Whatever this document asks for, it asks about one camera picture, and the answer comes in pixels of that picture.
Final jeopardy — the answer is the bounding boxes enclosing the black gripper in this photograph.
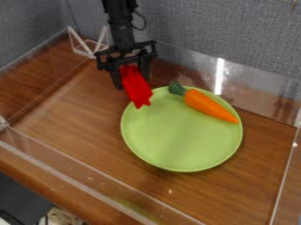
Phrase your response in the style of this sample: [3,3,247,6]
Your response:
[94,40,158,90]

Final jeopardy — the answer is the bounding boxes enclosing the red ridged block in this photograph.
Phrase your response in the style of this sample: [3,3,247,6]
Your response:
[121,64,153,109]

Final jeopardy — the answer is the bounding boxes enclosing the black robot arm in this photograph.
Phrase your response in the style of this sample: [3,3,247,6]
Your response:
[94,0,158,90]

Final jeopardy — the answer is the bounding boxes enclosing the green round plate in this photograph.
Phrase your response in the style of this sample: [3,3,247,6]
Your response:
[121,87,244,172]

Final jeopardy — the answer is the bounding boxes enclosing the orange toy carrot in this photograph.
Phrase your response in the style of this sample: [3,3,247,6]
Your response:
[169,82,239,124]

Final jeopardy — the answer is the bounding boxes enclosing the clear acrylic corner bracket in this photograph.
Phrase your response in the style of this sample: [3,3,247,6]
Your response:
[67,25,110,59]

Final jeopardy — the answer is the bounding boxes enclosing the clear acrylic enclosure wall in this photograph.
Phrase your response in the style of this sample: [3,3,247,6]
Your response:
[0,31,301,225]

